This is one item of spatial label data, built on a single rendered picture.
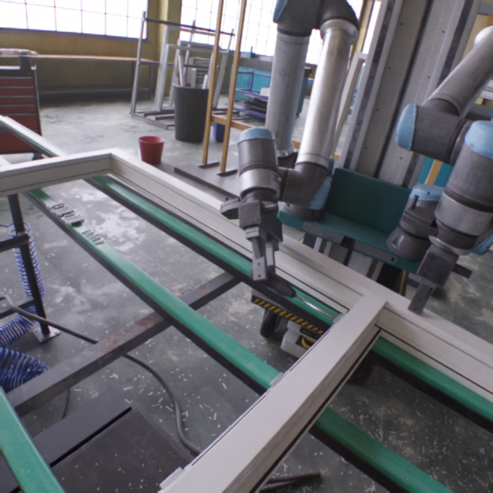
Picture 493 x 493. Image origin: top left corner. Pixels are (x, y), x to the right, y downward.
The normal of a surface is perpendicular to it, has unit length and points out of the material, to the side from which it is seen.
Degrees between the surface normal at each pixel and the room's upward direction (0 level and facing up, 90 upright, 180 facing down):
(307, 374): 0
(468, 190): 90
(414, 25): 90
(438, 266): 90
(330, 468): 0
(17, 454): 0
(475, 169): 90
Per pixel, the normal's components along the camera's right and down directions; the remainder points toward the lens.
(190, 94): 0.02, 0.58
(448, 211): -0.93, 0.06
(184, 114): -0.26, 0.53
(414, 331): -0.65, 0.32
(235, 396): 0.15, -0.84
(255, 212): -0.42, -0.27
